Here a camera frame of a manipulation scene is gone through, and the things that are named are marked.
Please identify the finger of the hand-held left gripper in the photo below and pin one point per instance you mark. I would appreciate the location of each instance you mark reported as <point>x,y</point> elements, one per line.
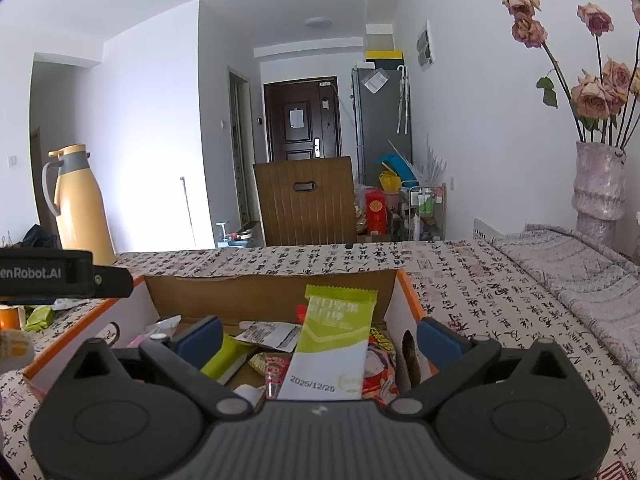
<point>114,282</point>

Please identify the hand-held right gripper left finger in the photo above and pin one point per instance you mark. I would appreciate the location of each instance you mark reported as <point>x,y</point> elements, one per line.
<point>200,341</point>

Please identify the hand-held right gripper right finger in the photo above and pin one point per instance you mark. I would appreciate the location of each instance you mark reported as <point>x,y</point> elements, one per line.
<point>440,342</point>

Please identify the long green snack packet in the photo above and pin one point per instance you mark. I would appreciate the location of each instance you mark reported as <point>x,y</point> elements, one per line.
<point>225,360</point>

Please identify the grey snack packet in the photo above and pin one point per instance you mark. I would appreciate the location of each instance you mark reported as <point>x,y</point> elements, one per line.
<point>162,327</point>

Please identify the red cardboard box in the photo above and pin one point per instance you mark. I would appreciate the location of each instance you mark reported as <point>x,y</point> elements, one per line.
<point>225,295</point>

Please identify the light pink snack packet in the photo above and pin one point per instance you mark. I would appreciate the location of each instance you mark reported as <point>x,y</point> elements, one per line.
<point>137,341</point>

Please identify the red snack packet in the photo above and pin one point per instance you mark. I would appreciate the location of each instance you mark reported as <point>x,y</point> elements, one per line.
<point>380,375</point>

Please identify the white lime-topped snack packet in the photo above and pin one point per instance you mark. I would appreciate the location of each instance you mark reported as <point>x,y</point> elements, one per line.
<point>325,350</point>

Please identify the black bag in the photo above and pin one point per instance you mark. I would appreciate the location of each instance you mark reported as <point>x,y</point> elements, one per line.
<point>40,236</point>

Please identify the small lime packet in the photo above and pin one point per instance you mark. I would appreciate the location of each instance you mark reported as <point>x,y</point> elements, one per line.
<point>39,320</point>

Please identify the yellow thermos jug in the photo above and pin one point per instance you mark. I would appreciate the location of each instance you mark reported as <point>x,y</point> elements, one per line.
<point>82,210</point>

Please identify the thin white pole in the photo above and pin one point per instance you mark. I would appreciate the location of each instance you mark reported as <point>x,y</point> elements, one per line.
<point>188,212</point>

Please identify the red gift box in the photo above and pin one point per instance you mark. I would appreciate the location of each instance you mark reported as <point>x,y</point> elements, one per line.
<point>376,212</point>

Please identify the folded grey quilt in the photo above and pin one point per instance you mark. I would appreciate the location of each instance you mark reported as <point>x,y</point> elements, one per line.
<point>575,280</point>

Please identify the yellow bag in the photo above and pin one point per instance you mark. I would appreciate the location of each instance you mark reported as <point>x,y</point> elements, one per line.
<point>389,181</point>

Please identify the blue plastic dustpan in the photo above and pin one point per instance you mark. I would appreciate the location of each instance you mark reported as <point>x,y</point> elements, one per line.
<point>397,166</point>

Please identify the pale dried reed bundle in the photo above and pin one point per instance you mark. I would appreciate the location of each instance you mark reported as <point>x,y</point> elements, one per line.
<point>436,160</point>

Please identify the grey interior door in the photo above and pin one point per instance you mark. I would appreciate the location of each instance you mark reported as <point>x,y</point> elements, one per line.
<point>240,145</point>

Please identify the pink ribbed vase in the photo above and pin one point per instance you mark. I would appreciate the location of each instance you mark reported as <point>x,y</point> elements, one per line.
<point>597,195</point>

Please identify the grey refrigerator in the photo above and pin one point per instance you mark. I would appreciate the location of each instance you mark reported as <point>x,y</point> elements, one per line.
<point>380,130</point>

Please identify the dark brown entrance door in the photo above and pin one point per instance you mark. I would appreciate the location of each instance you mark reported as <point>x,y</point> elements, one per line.
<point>300,130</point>

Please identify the white folded umbrella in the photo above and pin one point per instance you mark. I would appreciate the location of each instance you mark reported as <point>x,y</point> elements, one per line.
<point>402,100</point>

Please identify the paper sheet on refrigerator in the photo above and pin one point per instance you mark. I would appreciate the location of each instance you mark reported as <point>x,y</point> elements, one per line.
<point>376,81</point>

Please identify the bunch of dried pink roses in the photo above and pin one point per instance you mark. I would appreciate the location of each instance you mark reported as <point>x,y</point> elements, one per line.
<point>595,95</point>

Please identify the yellow flat box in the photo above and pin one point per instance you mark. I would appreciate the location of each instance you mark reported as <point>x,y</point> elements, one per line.
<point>384,55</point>

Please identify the white box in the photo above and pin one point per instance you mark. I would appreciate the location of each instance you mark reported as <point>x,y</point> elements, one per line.
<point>380,37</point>

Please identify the round ceiling lamp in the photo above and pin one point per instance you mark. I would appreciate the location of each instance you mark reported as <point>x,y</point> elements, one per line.
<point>318,21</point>

